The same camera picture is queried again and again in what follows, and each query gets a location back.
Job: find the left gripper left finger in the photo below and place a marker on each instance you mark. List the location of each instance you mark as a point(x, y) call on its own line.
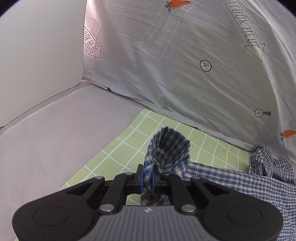
point(135, 183)

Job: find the carrot print grey sheet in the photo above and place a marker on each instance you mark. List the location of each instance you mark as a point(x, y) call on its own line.
point(224, 67)

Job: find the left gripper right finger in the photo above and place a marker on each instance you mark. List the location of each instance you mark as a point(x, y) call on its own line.
point(160, 181)

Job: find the blue plaid shirt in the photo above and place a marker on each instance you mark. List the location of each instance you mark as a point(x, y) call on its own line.
point(268, 178)

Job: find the white rounded board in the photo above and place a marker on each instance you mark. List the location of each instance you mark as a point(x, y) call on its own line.
point(41, 53)

